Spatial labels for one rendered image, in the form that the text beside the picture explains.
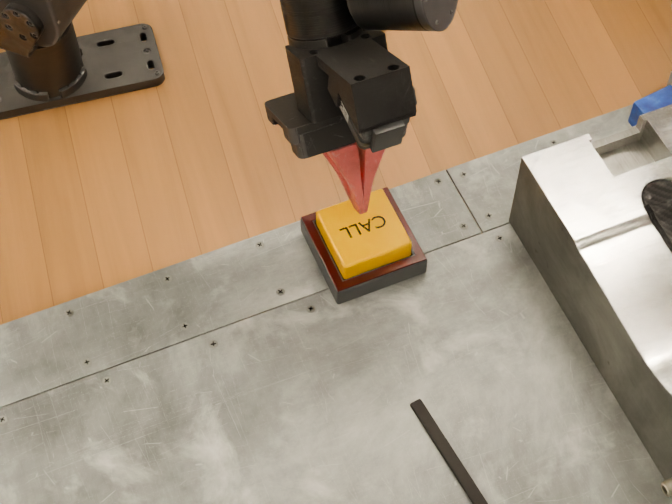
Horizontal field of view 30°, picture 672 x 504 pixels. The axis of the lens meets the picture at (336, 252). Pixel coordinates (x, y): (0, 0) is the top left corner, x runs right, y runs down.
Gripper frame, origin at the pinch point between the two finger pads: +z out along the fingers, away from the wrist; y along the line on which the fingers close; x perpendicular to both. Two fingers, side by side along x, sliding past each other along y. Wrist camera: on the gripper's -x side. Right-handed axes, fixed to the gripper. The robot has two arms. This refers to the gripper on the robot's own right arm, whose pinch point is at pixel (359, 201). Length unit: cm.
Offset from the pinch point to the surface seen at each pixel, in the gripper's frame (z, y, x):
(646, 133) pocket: 0.5, 23.6, -3.9
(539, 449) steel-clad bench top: 16.4, 5.4, -16.1
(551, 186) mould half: 0.7, 13.4, -6.6
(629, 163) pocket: 2.4, 21.6, -4.4
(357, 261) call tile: 4.2, -1.5, -1.6
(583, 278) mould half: 6.1, 12.7, -11.8
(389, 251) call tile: 4.3, 1.2, -1.6
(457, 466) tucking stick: 15.6, -1.0, -15.4
